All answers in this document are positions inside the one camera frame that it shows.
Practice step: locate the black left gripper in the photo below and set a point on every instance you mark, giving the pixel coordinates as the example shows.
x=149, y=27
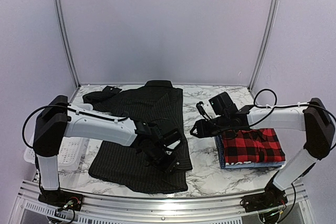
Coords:
x=167, y=167

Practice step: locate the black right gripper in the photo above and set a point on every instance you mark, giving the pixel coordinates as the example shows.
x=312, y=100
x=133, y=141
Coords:
x=201, y=130

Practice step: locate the black pinstriped long sleeve shirt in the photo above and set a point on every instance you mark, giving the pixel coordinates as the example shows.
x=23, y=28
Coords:
x=156, y=100

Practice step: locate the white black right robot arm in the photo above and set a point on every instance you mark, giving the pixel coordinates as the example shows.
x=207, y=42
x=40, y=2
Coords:
x=310, y=117

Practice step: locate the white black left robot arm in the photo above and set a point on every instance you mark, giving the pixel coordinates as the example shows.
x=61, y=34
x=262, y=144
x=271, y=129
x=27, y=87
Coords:
x=60, y=119

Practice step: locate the blue checked folded shirt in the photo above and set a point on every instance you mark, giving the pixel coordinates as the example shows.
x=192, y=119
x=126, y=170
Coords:
x=220, y=151

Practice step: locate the red black plaid shirt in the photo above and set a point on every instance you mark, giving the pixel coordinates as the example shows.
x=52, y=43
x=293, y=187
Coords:
x=252, y=146

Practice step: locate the light blue folded shirt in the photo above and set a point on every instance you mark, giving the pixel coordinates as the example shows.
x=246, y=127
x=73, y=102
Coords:
x=239, y=165

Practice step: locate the white plastic laundry basket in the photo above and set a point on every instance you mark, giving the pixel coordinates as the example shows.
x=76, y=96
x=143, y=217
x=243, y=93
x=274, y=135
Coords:
x=71, y=150

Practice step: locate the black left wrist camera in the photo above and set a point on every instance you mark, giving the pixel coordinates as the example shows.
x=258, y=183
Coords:
x=172, y=139

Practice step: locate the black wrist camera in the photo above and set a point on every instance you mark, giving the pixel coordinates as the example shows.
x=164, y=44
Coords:
x=172, y=139
x=221, y=104

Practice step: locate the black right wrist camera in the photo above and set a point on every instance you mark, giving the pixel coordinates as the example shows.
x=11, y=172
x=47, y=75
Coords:
x=221, y=104

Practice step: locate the aluminium front frame rail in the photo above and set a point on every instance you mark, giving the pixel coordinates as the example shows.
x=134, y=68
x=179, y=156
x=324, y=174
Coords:
x=116, y=209

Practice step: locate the right aluminium corner post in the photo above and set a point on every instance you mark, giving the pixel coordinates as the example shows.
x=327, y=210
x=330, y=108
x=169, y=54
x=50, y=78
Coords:
x=264, y=43

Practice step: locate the aluminium corner post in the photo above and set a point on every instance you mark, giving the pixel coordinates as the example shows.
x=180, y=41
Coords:
x=66, y=44
x=264, y=43

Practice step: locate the left aluminium corner post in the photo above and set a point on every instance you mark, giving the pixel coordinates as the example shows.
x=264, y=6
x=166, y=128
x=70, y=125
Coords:
x=66, y=44

